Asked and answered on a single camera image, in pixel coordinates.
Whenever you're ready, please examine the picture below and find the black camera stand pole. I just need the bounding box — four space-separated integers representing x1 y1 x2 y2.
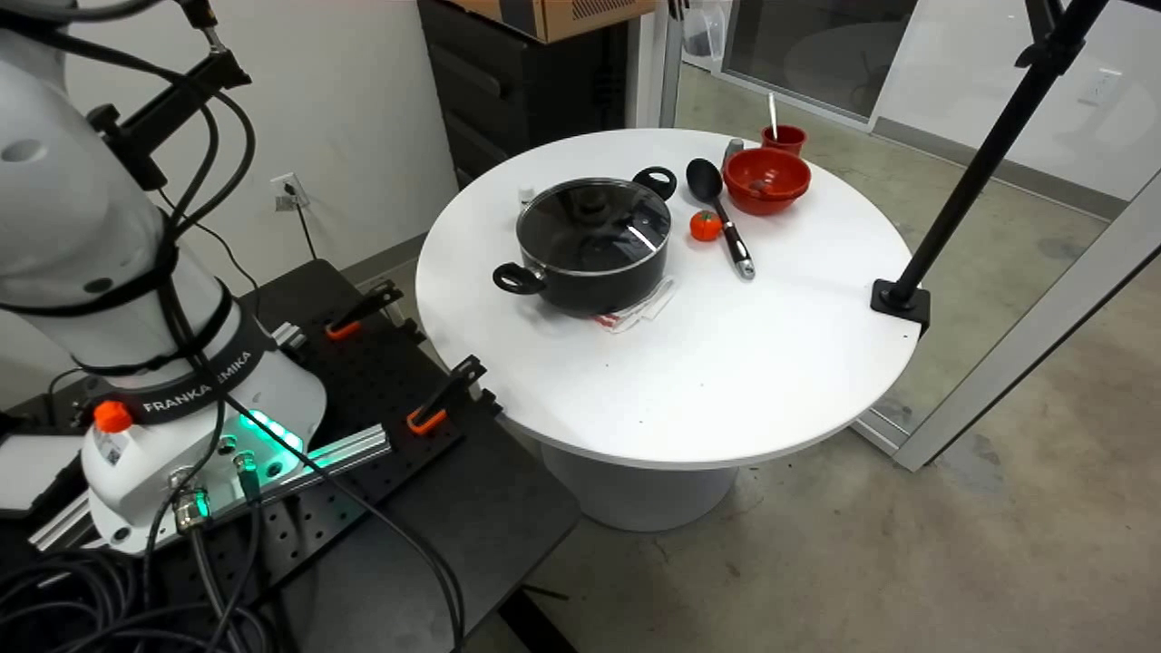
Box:
870 0 1110 325

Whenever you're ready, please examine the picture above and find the black drawer cabinet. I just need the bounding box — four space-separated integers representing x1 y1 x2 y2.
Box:
417 0 626 184

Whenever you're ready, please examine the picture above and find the round white table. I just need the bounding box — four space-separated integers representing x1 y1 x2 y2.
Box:
417 127 920 531

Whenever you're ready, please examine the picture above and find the black cable bundle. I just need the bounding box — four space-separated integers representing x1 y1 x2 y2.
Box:
0 484 469 653

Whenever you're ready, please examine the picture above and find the black serving spoon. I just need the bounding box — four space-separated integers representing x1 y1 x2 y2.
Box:
684 161 754 279

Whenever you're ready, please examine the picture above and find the red plastic bowl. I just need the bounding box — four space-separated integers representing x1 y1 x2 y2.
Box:
726 147 813 216

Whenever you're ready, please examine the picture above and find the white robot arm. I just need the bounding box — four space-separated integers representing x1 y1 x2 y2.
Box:
0 45 325 554

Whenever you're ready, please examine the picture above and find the red mug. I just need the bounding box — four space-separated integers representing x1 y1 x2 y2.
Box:
763 122 804 156

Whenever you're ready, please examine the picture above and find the black perforated robot cart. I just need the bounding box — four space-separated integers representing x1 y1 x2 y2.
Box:
0 265 581 653

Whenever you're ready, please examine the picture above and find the glass pot lid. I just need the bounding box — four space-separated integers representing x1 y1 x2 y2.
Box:
513 176 672 276

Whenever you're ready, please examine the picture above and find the cardboard box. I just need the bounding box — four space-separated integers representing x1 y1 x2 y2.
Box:
452 0 655 45

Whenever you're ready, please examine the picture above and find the black cooking pot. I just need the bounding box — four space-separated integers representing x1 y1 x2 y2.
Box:
493 166 679 317

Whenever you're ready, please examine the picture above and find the orange black clamp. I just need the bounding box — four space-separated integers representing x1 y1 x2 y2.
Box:
321 284 401 342
401 357 486 438

